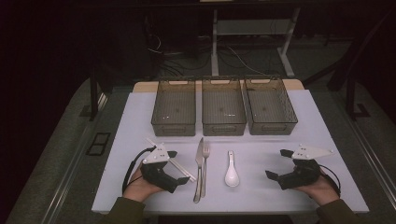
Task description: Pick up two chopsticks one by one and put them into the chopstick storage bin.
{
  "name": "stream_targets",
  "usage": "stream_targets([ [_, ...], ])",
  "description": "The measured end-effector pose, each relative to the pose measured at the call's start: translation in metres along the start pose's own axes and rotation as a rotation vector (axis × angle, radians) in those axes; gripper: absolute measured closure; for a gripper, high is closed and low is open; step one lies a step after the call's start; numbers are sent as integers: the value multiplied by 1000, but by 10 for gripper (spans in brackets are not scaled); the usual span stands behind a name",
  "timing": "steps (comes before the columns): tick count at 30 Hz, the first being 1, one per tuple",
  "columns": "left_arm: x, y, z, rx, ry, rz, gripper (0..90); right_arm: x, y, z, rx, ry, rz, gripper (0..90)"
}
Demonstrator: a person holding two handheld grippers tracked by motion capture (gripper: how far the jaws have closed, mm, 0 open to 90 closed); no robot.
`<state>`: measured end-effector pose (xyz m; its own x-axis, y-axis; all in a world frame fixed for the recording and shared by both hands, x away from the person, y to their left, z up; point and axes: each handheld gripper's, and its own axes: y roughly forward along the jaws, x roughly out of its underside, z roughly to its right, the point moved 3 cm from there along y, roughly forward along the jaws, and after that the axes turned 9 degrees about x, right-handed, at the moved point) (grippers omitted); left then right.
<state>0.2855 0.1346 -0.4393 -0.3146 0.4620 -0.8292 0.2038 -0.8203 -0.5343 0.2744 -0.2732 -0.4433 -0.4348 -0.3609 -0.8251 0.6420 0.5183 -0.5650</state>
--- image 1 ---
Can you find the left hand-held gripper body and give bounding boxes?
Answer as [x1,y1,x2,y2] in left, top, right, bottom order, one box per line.
[139,143,180,194]

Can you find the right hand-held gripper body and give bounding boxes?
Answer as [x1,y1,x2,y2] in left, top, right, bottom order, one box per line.
[278,143,334,190]

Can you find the white chopstick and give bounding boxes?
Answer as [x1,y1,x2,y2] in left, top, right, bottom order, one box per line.
[145,138,195,183]
[146,137,198,181]

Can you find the steel table knife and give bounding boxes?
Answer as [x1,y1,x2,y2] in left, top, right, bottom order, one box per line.
[192,137,205,204]

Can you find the white ceramic spoon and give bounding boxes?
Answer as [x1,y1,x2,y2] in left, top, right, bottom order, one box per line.
[224,150,241,189]

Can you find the smoky clear plastic bin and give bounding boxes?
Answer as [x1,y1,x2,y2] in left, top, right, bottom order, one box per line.
[243,77,299,136]
[201,77,248,137]
[150,78,197,137]

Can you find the person's right hand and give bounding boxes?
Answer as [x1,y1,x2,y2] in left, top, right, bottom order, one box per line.
[292,175,340,207]

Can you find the person's left hand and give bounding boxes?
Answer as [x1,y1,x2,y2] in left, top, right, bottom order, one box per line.
[122,172,164,203]

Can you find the steel fork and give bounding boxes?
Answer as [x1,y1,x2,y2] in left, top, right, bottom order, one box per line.
[200,141,211,199]

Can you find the wooden board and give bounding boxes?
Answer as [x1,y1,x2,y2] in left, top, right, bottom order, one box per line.
[133,78,304,93]

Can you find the black metal stand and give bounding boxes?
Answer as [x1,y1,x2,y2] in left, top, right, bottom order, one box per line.
[303,8,396,121]

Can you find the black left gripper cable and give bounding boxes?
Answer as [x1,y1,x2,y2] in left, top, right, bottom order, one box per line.
[121,147,157,194]

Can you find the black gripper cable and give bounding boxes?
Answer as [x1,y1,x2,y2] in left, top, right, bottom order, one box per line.
[121,147,157,194]
[318,163,342,197]

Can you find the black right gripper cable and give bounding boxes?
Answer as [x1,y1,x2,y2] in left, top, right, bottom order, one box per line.
[318,163,342,197]

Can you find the metal floor rail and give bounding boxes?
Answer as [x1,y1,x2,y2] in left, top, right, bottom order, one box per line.
[330,90,396,202]
[40,92,109,224]

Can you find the black floor cables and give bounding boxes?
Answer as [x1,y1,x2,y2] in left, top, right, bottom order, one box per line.
[144,17,216,78]

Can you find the white floor cable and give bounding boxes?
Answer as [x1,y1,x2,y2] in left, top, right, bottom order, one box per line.
[225,46,267,77]

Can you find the white metal desk frame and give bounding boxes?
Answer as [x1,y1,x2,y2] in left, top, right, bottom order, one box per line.
[210,7,302,78]

